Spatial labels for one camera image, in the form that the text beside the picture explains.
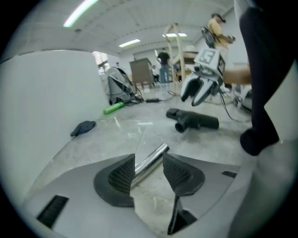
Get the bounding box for dark blue cloth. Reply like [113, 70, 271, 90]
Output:
[70, 120, 97, 137]

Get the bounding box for dark wooden cabinet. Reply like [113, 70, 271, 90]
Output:
[129, 58, 155, 88]

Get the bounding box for black vacuum nozzle part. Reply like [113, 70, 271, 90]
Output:
[166, 108, 219, 133]

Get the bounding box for green bottle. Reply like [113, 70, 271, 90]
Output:
[103, 101, 125, 114]

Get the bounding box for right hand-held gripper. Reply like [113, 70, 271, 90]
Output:
[181, 47, 226, 107]

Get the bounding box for white cable-wrapped device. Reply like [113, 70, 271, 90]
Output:
[107, 66, 144, 106]

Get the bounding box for person's black trousers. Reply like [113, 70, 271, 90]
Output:
[239, 7, 280, 156]

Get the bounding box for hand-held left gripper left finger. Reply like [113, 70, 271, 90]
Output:
[22, 153, 152, 238]

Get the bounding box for metal vacuum tube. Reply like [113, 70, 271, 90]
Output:
[131, 143, 170, 186]

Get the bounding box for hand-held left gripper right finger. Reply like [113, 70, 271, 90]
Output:
[163, 152, 240, 235]

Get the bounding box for person's right forearm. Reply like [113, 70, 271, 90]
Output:
[223, 66, 252, 85]

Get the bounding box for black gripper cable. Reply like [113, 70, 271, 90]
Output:
[218, 92, 252, 123]

